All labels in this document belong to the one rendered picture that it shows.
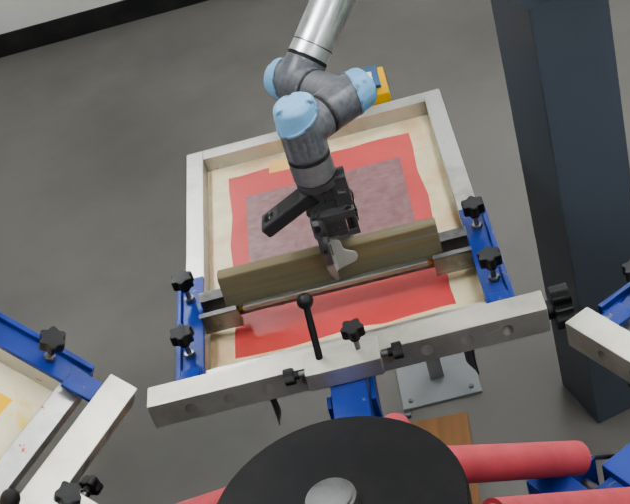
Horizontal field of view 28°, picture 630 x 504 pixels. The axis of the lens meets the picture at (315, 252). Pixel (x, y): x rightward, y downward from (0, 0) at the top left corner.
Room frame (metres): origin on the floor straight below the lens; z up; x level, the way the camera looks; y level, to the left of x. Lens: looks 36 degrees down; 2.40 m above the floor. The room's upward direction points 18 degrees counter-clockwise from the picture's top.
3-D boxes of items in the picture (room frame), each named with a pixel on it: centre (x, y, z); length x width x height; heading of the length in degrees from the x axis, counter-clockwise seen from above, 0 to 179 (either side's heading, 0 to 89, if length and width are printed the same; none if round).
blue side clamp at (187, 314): (1.84, 0.26, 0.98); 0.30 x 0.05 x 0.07; 174
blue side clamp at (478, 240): (1.78, -0.29, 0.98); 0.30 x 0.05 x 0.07; 174
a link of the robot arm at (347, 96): (1.90, -0.12, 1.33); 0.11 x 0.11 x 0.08; 31
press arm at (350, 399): (1.49, 0.02, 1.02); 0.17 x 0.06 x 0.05; 174
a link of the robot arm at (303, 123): (1.83, -0.04, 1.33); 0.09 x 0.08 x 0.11; 121
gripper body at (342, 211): (1.83, -0.05, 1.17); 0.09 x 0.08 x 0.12; 84
